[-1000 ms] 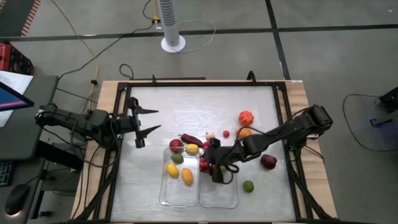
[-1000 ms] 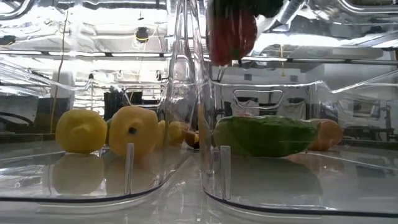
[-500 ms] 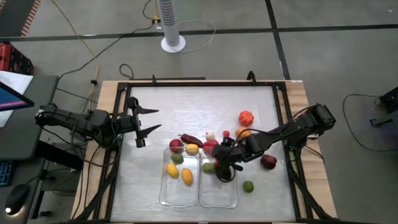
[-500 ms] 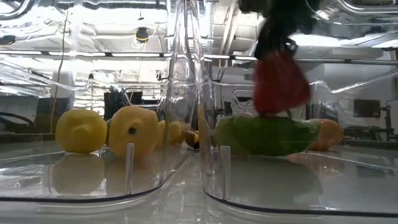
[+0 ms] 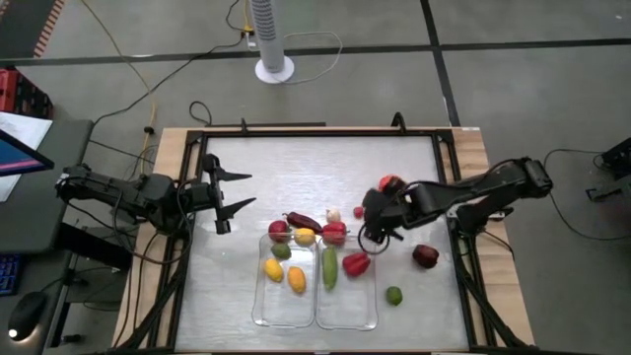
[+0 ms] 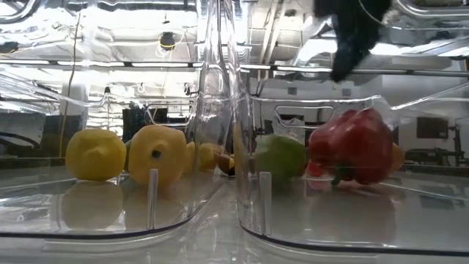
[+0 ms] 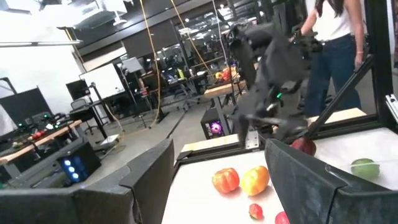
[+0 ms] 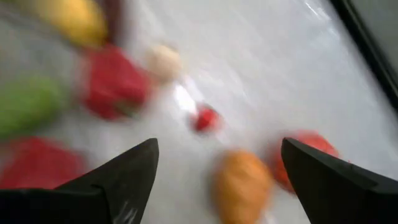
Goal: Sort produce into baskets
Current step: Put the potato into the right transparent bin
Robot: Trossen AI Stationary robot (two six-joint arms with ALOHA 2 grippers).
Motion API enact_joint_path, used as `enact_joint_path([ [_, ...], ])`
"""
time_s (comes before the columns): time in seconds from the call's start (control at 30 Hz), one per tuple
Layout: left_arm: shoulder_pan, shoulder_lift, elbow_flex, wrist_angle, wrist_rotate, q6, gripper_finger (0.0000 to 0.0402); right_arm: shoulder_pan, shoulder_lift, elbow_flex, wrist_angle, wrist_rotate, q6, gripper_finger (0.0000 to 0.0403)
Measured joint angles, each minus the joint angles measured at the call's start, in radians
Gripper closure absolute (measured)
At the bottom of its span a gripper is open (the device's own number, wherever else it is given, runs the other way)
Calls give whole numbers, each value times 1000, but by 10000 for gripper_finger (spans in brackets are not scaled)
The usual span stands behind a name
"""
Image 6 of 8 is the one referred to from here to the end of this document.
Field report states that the red toy bell pepper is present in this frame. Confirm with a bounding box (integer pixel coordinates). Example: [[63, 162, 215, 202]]
[[307, 107, 395, 186]]

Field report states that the dark cabinet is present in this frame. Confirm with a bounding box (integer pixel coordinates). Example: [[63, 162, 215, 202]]
[[122, 104, 147, 142]]

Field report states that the small yellow toy fruit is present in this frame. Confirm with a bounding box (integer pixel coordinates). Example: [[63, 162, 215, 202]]
[[185, 141, 224, 173]]

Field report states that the orange toy produce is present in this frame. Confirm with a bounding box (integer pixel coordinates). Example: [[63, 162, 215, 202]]
[[391, 142, 406, 173]]

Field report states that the brown yellow toy fruit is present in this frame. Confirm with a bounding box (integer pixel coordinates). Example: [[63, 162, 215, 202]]
[[218, 153, 236, 176]]

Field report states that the yellow toy fruit with hole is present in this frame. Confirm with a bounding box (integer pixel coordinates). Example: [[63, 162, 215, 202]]
[[128, 124, 188, 186]]

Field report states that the clear plastic basket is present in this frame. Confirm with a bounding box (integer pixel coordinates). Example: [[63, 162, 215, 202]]
[[234, 0, 469, 257], [0, 0, 243, 245]]

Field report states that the black ceiling device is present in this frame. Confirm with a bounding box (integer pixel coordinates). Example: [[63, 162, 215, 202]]
[[160, 32, 177, 51]]

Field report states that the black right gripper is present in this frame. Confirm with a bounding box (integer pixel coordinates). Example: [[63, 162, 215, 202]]
[[314, 0, 392, 82]]

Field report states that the green toy bitter gourd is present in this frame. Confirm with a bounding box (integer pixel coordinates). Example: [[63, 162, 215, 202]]
[[254, 133, 307, 180]]

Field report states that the small red toy produce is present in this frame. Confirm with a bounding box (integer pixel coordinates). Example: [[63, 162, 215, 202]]
[[306, 161, 325, 179]]

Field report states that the yellow toy lemon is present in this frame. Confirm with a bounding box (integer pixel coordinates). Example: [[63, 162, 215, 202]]
[[64, 128, 128, 182]]

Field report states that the dark wall panel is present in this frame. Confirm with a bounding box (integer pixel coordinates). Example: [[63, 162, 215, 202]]
[[416, 117, 450, 139]]

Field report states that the dark equipment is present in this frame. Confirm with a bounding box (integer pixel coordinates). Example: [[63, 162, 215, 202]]
[[405, 124, 469, 168]]

